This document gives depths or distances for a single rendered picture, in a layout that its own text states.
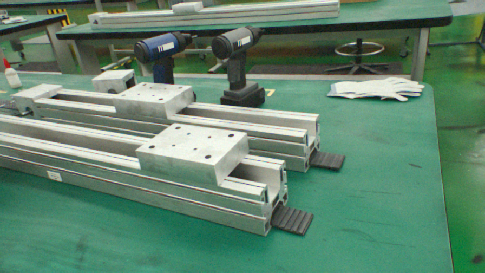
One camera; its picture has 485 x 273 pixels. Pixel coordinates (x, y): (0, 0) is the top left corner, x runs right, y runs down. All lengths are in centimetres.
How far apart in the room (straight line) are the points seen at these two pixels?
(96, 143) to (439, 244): 67
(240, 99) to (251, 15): 136
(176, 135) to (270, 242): 25
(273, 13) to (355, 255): 183
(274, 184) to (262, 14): 173
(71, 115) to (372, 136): 78
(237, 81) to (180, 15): 154
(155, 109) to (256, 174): 33
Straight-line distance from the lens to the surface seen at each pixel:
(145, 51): 102
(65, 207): 81
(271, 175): 62
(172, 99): 86
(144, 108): 88
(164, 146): 64
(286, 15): 224
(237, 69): 99
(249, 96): 102
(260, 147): 75
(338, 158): 77
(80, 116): 108
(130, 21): 271
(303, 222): 62
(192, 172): 59
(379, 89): 109
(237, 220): 61
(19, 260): 73
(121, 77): 121
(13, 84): 175
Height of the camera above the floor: 119
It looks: 27 degrees down
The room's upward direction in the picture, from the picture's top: 7 degrees counter-clockwise
